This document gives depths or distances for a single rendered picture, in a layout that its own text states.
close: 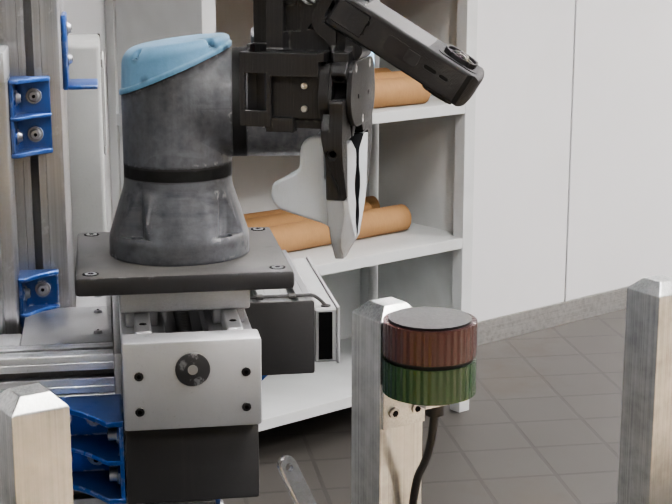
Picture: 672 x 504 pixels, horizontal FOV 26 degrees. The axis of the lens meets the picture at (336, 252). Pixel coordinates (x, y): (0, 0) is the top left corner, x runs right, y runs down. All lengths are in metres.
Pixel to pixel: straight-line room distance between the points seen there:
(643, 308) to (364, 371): 0.25
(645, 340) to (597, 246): 4.11
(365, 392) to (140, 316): 0.57
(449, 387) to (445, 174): 3.26
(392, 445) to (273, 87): 0.26
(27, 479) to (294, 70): 0.34
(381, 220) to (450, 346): 3.17
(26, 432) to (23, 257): 0.89
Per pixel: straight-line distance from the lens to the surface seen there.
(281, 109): 1.02
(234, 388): 1.43
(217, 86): 1.51
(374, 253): 3.89
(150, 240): 1.52
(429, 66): 1.01
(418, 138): 4.23
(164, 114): 1.51
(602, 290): 5.30
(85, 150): 1.95
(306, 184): 1.03
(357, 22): 1.01
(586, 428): 4.15
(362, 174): 1.06
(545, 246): 5.03
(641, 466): 1.15
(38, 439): 0.85
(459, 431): 4.08
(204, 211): 1.53
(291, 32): 1.03
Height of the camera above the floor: 1.39
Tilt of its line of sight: 13 degrees down
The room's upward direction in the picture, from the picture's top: straight up
